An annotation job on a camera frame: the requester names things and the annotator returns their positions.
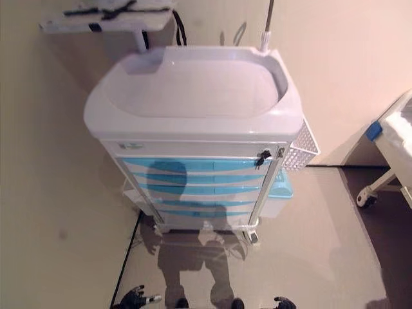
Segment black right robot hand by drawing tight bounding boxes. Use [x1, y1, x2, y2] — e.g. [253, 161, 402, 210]
[274, 295, 299, 309]

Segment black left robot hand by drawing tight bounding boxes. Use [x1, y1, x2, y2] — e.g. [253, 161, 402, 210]
[115, 284, 162, 309]

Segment blue white narrowest cart drawer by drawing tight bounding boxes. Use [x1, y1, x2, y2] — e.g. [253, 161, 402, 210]
[156, 209, 256, 223]

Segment blue white widest cart drawer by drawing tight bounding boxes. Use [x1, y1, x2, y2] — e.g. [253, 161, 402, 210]
[119, 156, 275, 174]

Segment cart caster wheel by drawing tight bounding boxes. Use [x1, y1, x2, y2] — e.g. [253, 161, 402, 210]
[245, 229, 260, 247]

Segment blue lidded side bin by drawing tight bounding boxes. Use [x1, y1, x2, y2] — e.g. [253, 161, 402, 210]
[266, 169, 295, 220]

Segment bed caster wheel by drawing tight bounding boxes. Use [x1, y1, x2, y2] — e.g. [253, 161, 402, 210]
[355, 192, 378, 209]

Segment black keys in lock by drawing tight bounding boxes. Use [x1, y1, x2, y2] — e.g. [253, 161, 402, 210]
[255, 149, 272, 169]

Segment white perforated side basket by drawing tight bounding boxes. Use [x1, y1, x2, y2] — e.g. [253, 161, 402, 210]
[282, 118, 322, 172]

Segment blue bed corner clip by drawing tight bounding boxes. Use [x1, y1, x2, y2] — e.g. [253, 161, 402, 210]
[366, 121, 384, 142]

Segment white hospital bed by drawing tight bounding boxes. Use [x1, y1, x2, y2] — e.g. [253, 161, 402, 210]
[342, 89, 412, 209]

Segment white medical cart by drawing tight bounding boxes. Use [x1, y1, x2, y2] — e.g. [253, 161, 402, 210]
[83, 44, 305, 235]

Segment metal IV pole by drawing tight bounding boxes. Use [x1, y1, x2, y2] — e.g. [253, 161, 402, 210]
[259, 0, 276, 55]

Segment black floor cable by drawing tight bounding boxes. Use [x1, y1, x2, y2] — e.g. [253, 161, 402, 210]
[108, 211, 143, 309]

